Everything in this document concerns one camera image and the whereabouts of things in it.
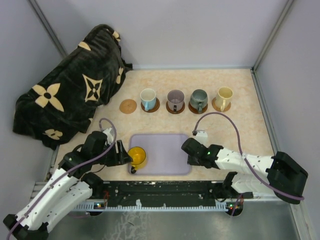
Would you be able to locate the yellow mug black handle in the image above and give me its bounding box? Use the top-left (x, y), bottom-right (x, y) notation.
top-left (128, 146), bottom-right (147, 174)

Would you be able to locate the light woven rattan coaster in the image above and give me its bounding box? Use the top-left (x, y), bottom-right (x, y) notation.
top-left (119, 99), bottom-right (137, 114)
top-left (211, 98), bottom-right (232, 112)

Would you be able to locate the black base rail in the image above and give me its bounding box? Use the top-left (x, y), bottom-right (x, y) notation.
top-left (89, 180), bottom-right (240, 207)

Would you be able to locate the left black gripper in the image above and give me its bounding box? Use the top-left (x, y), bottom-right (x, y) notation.
top-left (92, 139), bottom-right (133, 167)

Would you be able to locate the white mug blue outside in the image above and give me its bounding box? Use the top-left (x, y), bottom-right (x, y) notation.
top-left (140, 88), bottom-right (157, 111)

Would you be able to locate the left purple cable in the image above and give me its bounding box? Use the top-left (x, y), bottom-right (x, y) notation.
top-left (6, 118), bottom-right (118, 240)

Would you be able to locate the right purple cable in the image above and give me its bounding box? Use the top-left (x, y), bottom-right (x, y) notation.
top-left (192, 112), bottom-right (305, 217)

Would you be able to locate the purple glass mug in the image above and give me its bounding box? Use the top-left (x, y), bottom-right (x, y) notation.
top-left (167, 89), bottom-right (185, 111)

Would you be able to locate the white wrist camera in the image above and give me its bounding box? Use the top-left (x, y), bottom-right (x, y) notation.
top-left (192, 130), bottom-right (208, 146)
top-left (101, 127), bottom-right (116, 146)

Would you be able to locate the lavender plastic tray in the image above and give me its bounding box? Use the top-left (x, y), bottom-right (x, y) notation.
top-left (129, 133), bottom-right (192, 176)

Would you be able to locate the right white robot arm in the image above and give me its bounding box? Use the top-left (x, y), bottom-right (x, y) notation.
top-left (181, 138), bottom-right (308, 205)

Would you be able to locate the dark brown wooden coaster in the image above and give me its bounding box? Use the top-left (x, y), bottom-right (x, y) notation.
top-left (188, 103), bottom-right (208, 115)
top-left (166, 101), bottom-right (186, 115)
top-left (140, 98), bottom-right (160, 113)

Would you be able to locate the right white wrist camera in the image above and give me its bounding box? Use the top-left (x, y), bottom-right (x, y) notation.
top-left (192, 130), bottom-right (208, 146)

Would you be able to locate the black floral plush blanket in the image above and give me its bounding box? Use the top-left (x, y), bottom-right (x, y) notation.
top-left (12, 24), bottom-right (133, 149)

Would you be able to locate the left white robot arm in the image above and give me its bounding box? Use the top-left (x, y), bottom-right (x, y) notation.
top-left (3, 131), bottom-right (132, 240)

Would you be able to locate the purple cable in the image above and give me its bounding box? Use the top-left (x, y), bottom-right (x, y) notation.
top-left (6, 118), bottom-right (118, 240)
top-left (192, 112), bottom-right (305, 217)

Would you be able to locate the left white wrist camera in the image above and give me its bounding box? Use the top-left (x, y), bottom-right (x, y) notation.
top-left (101, 127), bottom-right (116, 146)

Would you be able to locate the grey green mug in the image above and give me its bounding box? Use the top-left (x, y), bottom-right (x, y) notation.
top-left (189, 89), bottom-right (208, 112)

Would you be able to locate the cream yellow mug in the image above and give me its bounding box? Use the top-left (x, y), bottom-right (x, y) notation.
top-left (215, 86), bottom-right (233, 112)

